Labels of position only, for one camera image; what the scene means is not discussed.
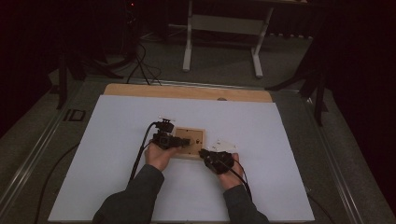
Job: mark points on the person's right hand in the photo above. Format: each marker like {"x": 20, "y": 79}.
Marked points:
{"x": 232, "y": 177}

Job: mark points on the dark equipment with red light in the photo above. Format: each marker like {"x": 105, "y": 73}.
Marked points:
{"x": 131, "y": 28}

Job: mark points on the white metal desk frame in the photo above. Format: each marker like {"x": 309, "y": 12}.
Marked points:
{"x": 225, "y": 24}

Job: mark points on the metal floor rail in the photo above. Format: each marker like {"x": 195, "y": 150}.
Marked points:
{"x": 205, "y": 84}
{"x": 339, "y": 174}
{"x": 28, "y": 165}

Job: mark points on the white table mat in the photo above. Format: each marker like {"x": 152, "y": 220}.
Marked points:
{"x": 109, "y": 140}

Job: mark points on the wooden picture frame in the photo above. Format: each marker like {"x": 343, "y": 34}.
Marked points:
{"x": 196, "y": 135}

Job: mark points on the black metal stand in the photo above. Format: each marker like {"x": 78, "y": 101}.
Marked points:
{"x": 319, "y": 93}
{"x": 63, "y": 81}

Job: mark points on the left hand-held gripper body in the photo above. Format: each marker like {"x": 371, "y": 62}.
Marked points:
{"x": 163, "y": 138}

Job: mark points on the person's left hand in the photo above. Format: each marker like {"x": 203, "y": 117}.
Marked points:
{"x": 158, "y": 157}

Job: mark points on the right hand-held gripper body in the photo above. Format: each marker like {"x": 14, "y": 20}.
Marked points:
{"x": 221, "y": 158}

